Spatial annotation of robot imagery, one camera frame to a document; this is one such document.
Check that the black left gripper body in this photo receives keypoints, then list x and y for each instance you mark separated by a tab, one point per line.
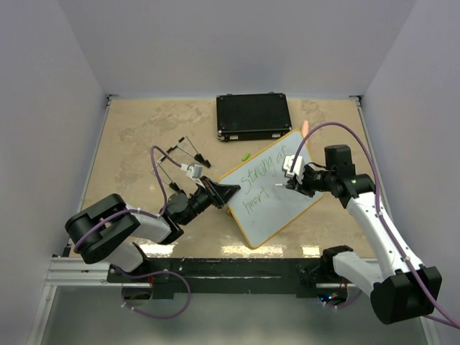
200	201

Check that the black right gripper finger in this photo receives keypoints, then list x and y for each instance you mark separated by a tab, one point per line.
305	190
292	184

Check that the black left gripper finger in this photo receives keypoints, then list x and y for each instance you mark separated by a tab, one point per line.
223	192
217	204

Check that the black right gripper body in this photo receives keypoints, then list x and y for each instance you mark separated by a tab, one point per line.
318	180

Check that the yellow framed whiteboard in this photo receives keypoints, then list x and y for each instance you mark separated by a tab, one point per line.
260	209

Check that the green marker cap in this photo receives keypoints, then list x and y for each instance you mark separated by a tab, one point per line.
246	157

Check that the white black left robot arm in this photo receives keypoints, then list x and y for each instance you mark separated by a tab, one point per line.
100	232

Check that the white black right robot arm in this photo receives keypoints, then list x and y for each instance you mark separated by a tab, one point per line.
400	287

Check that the pink small object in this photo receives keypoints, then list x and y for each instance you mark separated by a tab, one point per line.
305	128

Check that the black hard case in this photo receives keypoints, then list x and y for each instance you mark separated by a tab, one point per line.
245	117

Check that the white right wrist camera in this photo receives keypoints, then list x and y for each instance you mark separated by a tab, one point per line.
293	167

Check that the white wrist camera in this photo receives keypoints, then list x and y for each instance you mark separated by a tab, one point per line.
194	171
293	167

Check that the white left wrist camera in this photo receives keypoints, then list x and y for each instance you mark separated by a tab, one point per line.
194	171

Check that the metal wire easel stand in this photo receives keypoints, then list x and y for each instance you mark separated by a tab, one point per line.
183	150

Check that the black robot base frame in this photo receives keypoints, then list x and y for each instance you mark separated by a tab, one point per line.
162	278

